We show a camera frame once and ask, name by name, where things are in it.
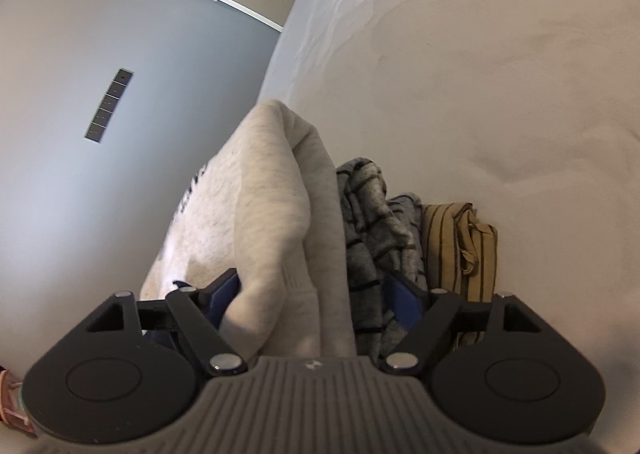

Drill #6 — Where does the folded grey plaid garment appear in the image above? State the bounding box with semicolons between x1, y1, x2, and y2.
334;157;431;361

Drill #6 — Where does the white sweatshirt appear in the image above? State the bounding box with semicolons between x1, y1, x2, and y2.
138;99;359;361

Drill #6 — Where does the grey wall switch panel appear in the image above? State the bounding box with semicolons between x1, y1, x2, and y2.
83;66;135;144

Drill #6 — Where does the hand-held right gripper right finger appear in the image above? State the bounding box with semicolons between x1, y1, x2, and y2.
382;269;544;377

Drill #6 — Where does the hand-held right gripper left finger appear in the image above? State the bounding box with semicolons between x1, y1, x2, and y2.
86;267;249;378

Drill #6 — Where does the folded tan striped garment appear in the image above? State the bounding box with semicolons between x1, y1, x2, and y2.
421;202;499;348

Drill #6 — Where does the pink slipper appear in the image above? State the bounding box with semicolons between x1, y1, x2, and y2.
0;368;39;438

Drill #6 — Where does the folded blue-grey heather garment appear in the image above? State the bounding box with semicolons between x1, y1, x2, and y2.
388;191;427;286

